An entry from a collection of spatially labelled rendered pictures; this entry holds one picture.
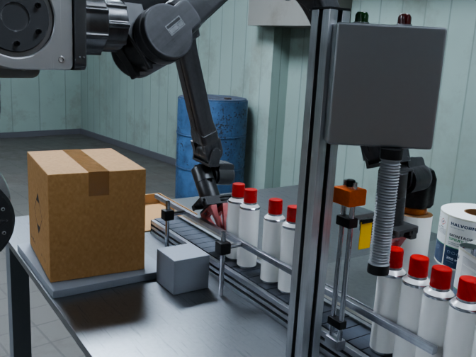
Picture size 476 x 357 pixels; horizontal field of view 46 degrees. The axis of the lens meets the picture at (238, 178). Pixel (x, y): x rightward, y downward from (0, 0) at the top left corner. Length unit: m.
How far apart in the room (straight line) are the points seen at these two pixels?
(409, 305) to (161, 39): 0.62
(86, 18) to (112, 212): 0.77
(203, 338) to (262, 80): 4.25
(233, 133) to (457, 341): 4.22
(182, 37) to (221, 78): 5.33
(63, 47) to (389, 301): 0.71
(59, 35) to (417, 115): 0.54
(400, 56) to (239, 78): 5.01
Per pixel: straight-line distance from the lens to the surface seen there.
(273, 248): 1.35
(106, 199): 1.43
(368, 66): 0.92
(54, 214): 1.41
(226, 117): 5.02
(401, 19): 0.99
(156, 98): 7.20
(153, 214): 2.04
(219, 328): 1.28
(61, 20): 0.74
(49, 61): 0.74
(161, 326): 1.28
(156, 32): 0.79
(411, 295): 1.06
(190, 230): 1.73
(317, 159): 0.96
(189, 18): 0.83
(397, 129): 0.93
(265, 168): 5.35
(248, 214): 1.41
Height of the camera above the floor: 1.43
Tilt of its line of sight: 13 degrees down
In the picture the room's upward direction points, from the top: 3 degrees clockwise
